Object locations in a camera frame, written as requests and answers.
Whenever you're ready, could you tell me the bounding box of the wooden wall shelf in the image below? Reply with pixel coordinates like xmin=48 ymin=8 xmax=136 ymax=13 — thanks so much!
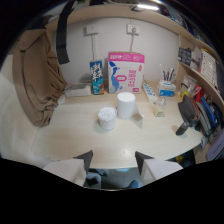
xmin=46 ymin=3 xmax=224 ymax=108

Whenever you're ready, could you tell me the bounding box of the clear cotton swab jar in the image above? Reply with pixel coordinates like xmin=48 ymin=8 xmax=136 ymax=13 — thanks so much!
xmin=97 ymin=105 xmax=118 ymax=132

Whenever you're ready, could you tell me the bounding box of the pink white milk carton box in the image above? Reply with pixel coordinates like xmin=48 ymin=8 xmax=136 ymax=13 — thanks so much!
xmin=107 ymin=51 xmax=146 ymax=95

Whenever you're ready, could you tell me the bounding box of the white power strip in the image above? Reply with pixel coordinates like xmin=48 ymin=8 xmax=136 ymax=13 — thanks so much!
xmin=142 ymin=82 xmax=160 ymax=104

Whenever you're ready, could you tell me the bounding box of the blue white pen holder box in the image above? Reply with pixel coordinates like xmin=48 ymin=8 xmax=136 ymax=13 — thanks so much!
xmin=156 ymin=79 xmax=177 ymax=98

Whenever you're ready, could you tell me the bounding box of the blue drink carton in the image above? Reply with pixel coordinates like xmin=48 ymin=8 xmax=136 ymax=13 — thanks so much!
xmin=89 ymin=59 xmax=105 ymax=96

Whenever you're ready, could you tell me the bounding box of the white wall switch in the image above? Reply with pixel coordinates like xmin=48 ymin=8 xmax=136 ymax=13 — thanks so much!
xmin=85 ymin=24 xmax=100 ymax=36

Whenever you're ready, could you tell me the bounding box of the white tissue pack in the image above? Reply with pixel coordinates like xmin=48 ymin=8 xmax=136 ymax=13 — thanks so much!
xmin=63 ymin=81 xmax=93 ymax=99

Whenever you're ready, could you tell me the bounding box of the white tissue roll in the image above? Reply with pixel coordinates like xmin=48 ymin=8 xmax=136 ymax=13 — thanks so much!
xmin=116 ymin=91 xmax=137 ymax=120

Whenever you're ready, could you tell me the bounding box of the black hanging strap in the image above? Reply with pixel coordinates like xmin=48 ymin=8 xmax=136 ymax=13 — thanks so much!
xmin=55 ymin=0 xmax=77 ymax=66

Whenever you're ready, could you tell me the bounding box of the white wall socket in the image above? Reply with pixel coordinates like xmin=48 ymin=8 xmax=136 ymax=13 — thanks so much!
xmin=126 ymin=23 xmax=141 ymax=36

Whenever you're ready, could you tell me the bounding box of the black electric shaver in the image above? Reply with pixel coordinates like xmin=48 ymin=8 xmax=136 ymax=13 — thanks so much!
xmin=175 ymin=94 xmax=198 ymax=137

